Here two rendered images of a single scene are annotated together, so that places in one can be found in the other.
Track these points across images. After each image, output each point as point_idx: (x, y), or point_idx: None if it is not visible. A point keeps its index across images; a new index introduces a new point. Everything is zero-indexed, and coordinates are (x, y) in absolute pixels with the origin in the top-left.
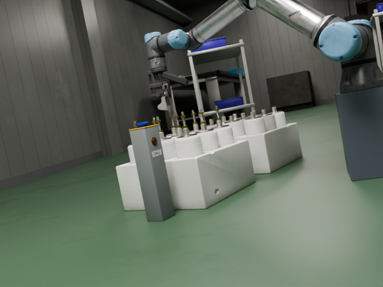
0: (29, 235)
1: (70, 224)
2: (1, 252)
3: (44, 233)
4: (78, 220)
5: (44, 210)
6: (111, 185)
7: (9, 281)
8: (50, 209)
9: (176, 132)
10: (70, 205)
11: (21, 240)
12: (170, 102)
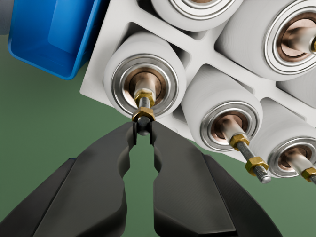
0: (260, 199)
1: (246, 175)
2: (307, 197)
3: (265, 187)
4: (233, 173)
5: (141, 231)
6: (2, 208)
7: None
8: (139, 227)
9: (150, 81)
10: (133, 212)
11: (276, 197)
12: (169, 170)
